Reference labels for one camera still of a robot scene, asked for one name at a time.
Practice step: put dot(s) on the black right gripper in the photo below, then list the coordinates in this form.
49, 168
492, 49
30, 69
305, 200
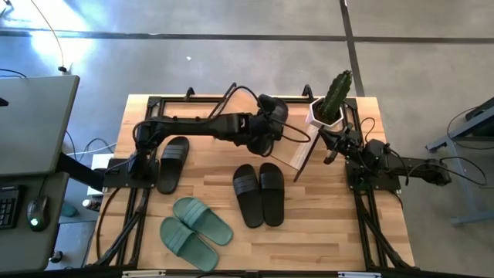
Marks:
349, 143

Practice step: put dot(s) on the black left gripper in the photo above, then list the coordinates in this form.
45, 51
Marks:
264, 135

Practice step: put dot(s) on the green rubber slide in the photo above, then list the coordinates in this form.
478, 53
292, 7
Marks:
189, 243
202, 220

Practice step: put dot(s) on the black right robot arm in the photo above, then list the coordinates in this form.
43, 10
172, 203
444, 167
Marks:
420, 170

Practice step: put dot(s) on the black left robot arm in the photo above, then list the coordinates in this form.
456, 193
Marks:
193, 125

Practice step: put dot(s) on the white hexagonal plant pot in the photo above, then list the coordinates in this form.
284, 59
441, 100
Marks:
314, 116

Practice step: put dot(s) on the green cactus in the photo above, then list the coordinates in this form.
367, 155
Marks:
337, 94

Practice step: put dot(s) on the grey metal table stand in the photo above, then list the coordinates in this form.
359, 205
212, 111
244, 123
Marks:
461, 185

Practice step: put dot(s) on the white power box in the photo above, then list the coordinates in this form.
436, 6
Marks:
101, 162

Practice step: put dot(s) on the small brown bottle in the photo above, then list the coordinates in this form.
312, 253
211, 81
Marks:
91, 204

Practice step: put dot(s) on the teal round object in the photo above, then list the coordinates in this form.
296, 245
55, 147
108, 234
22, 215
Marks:
69, 210

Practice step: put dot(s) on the large grey desk panel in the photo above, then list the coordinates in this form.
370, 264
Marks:
34, 123

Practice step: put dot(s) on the black computer mouse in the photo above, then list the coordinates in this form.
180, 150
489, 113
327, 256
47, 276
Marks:
38, 212

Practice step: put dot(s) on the black round knob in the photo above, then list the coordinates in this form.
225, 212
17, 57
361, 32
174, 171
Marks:
56, 257

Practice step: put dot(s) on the black keyboard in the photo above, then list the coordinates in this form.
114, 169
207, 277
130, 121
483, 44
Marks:
8, 206

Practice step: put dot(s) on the dark grey desk surface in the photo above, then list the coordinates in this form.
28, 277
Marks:
23, 247

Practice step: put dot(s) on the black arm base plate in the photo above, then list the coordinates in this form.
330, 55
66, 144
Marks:
116, 177
386, 183

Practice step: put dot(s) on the black aluminium rig frame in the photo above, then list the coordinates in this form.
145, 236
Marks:
173, 101

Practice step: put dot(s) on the white strip bracket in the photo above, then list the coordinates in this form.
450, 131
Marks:
359, 274
143, 273

